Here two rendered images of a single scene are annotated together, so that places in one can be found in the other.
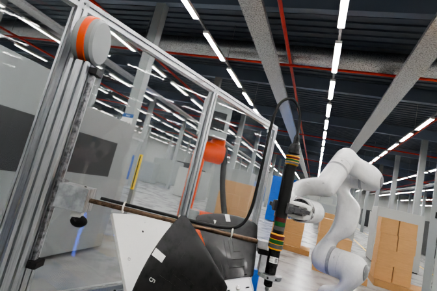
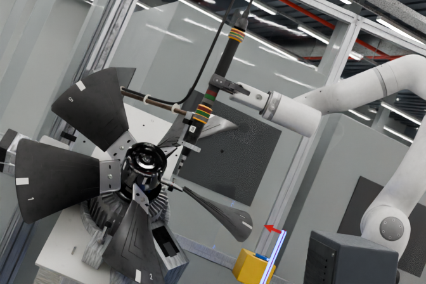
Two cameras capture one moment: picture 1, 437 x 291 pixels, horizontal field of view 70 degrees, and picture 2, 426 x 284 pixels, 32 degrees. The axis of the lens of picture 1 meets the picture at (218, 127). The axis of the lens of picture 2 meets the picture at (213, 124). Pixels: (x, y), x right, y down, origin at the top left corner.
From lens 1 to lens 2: 199 cm
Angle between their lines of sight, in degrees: 51
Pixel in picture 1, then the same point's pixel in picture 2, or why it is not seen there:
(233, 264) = (173, 139)
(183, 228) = (107, 74)
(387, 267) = not seen: outside the picture
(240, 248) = not seen: hidden behind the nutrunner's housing
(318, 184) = (328, 91)
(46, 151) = (89, 47)
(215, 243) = (176, 129)
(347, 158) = (393, 63)
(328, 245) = (379, 201)
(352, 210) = (414, 148)
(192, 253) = (107, 92)
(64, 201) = not seen: hidden behind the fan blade
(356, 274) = (371, 224)
